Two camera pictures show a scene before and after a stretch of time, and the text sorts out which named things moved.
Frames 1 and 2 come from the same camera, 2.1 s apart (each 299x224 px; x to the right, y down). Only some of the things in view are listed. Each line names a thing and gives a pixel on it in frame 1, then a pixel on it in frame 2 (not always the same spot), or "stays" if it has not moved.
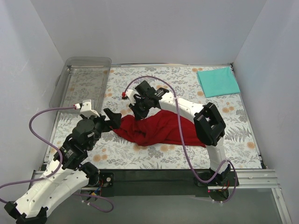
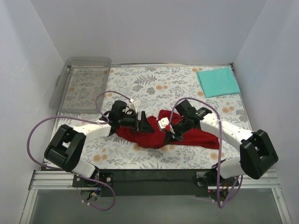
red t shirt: (160, 128) stays
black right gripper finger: (139, 115) -> (171, 137)
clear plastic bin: (81, 78) stays
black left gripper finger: (115, 118) -> (144, 126)
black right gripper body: (139, 107) -> (174, 130)
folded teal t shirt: (218, 82) stays
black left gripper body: (103, 122) -> (140, 121)
